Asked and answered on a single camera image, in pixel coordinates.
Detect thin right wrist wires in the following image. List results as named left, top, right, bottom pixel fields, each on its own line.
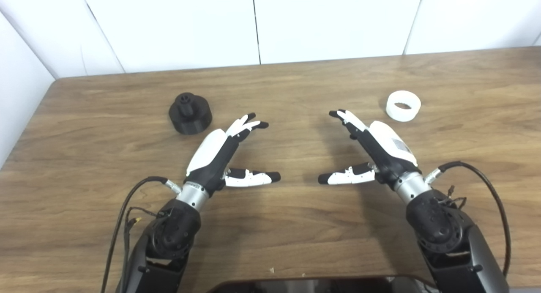
left=440, top=185, right=467, bottom=210

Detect black robot torso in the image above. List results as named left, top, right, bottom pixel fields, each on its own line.
left=207, top=275, right=437, bottom=293

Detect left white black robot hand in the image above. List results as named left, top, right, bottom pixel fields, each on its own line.
left=185, top=112, right=281, bottom=197

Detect round black plastic part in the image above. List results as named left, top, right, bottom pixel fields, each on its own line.
left=169, top=92, right=212, bottom=135

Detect thin wrist wires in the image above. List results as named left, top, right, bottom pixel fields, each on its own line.
left=123, top=206, right=169, bottom=260
left=440, top=185, right=467, bottom=210

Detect thin left wrist wires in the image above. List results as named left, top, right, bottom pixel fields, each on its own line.
left=123, top=206, right=169, bottom=260

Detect white plastic ring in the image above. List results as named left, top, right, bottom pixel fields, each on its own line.
left=385, top=90, right=421, bottom=122

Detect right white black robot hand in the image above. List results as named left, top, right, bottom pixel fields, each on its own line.
left=318, top=109, right=423, bottom=189

